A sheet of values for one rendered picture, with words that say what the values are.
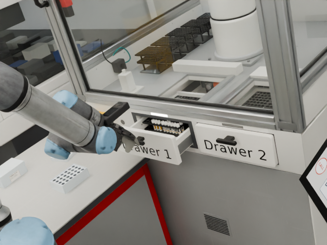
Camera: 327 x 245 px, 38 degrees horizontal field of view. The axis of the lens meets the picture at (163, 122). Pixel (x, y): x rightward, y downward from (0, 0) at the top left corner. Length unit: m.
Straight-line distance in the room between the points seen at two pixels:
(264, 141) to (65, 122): 0.61
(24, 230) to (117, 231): 0.73
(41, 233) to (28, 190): 0.79
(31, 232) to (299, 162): 0.79
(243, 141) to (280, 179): 0.17
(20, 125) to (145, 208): 0.75
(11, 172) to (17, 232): 0.86
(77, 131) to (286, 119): 0.60
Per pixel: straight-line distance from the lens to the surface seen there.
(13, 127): 2.31
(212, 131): 1.59
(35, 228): 1.18
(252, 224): 1.79
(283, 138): 1.47
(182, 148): 1.66
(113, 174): 1.82
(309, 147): 1.50
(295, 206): 1.62
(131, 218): 1.90
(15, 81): 1.09
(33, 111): 1.14
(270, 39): 1.33
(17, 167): 2.04
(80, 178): 1.84
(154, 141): 1.65
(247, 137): 1.52
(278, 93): 1.40
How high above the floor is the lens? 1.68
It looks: 26 degrees down
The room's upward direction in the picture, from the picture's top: 16 degrees counter-clockwise
